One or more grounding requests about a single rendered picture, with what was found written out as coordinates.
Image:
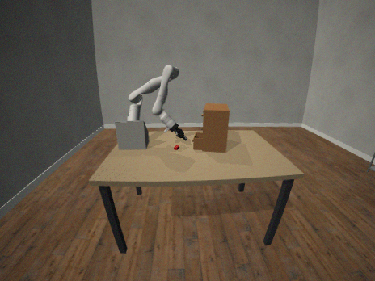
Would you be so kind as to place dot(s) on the brown wooden chest of drawers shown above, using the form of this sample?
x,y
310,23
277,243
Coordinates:
x,y
215,127

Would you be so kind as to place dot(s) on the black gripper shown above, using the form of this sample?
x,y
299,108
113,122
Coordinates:
x,y
179,132

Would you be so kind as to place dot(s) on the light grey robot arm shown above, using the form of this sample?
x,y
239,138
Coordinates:
x,y
169,72

